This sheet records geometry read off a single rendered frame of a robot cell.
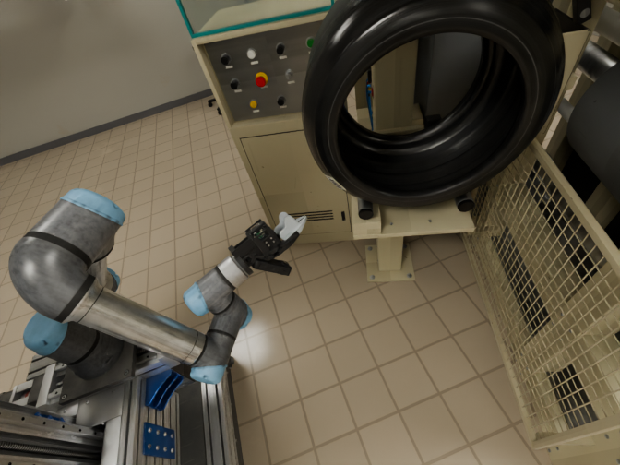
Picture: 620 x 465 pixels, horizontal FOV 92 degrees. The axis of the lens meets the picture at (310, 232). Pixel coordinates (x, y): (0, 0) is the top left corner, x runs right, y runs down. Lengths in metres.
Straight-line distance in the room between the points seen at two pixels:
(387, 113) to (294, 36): 0.48
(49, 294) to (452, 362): 1.52
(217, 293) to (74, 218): 0.32
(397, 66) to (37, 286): 1.03
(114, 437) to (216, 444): 0.42
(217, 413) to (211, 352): 0.74
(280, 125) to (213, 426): 1.31
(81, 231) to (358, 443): 1.32
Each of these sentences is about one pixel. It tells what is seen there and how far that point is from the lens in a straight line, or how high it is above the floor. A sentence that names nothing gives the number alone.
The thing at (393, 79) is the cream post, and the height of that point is 1.12.
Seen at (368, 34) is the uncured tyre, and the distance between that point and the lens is 0.65.
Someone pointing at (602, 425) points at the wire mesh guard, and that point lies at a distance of 0.99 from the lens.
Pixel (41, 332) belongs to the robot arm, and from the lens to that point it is 1.09.
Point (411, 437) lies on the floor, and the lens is 1.59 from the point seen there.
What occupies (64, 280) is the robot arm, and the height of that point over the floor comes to 1.20.
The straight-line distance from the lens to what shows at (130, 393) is 1.25.
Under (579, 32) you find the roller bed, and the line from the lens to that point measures 1.16.
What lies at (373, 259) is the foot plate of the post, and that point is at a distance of 1.90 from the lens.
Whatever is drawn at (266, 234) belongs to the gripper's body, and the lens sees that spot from 0.75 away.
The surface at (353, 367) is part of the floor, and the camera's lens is 1.64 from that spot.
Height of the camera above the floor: 1.57
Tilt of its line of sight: 48 degrees down
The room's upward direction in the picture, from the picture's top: 16 degrees counter-clockwise
